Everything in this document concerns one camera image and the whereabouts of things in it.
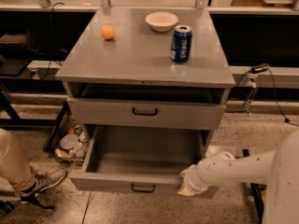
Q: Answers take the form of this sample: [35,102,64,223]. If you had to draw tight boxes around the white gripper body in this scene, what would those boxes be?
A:
[181,164,208,194]

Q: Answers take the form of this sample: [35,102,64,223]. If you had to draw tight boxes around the grey drawer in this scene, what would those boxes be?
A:
[70,126,205,196]
[67,98,225,131]

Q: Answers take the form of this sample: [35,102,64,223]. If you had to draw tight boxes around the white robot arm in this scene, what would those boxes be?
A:
[178,131,299,224]

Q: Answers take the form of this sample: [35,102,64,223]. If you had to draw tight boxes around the grey top drawer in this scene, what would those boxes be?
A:
[67,98,225,131]

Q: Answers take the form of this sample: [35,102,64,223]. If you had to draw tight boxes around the grey drawer cabinet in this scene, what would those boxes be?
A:
[55,7,236,161]

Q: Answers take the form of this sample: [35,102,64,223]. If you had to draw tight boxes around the black metal stand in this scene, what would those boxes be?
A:
[242,148,269,224]

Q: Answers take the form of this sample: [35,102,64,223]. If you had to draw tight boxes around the black power adapter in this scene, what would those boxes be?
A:
[250,63,270,74]

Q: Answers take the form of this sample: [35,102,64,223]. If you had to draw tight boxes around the blue pepsi can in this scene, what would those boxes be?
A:
[171,25,192,63]

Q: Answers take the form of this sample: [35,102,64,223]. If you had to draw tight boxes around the grey sneaker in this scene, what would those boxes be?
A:
[18,168,67,197]

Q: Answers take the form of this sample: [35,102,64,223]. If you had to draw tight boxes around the white bowl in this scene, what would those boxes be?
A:
[145,12,178,32]

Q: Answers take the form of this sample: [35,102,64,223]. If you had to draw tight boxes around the orange fruit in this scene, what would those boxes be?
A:
[100,25,115,40]

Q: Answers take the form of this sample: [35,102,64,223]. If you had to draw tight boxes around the person leg khaki trousers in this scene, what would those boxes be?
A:
[0,129,36,196]

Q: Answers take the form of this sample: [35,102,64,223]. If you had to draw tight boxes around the black floor cable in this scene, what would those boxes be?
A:
[81,190,94,224]

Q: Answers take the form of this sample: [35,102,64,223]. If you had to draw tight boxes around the wire basket with items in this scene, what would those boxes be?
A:
[53,124,90,164]

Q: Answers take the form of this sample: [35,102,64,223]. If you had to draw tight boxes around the black table leg frame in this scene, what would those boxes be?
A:
[43,102,69,152]

